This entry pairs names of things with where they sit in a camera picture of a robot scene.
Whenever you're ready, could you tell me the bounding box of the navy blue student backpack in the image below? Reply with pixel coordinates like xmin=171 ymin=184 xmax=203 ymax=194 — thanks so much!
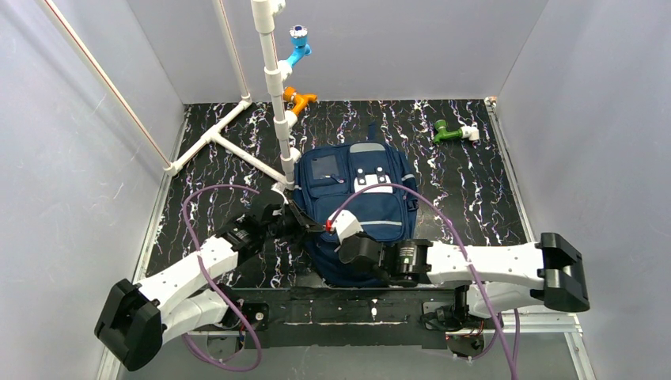
xmin=292 ymin=124 xmax=419 ymax=288

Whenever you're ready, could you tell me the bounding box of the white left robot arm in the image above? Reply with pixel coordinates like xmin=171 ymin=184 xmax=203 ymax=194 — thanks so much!
xmin=94 ymin=191 xmax=325 ymax=371

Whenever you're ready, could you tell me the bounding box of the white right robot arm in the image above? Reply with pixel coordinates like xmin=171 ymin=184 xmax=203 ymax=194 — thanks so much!
xmin=336 ymin=232 xmax=590 ymax=318

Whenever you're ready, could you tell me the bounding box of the orange tap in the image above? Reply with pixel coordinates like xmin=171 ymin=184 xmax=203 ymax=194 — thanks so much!
xmin=282 ymin=86 xmax=317 ymax=116

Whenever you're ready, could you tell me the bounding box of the green tap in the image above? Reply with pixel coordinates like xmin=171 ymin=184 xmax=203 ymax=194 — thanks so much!
xmin=433 ymin=120 xmax=464 ymax=144

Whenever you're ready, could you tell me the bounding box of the white PVC pipe stand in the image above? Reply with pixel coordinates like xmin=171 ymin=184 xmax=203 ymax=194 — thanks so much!
xmin=131 ymin=1 xmax=300 ymax=185

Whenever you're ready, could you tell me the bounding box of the blue tap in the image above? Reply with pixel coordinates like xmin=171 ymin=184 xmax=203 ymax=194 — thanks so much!
xmin=286 ymin=25 xmax=312 ymax=68

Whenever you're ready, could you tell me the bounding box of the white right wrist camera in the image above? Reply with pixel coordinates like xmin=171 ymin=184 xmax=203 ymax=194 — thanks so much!
xmin=325 ymin=210 xmax=364 ymax=243

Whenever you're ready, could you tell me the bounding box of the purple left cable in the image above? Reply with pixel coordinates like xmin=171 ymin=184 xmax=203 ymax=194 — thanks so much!
xmin=180 ymin=184 xmax=263 ymax=374

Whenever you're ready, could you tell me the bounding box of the purple cable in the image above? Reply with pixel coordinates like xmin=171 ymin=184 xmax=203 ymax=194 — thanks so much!
xmin=180 ymin=184 xmax=263 ymax=374
xmin=327 ymin=182 xmax=521 ymax=380

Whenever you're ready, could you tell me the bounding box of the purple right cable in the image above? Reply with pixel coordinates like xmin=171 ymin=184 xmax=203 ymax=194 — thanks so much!
xmin=327 ymin=182 xmax=521 ymax=380

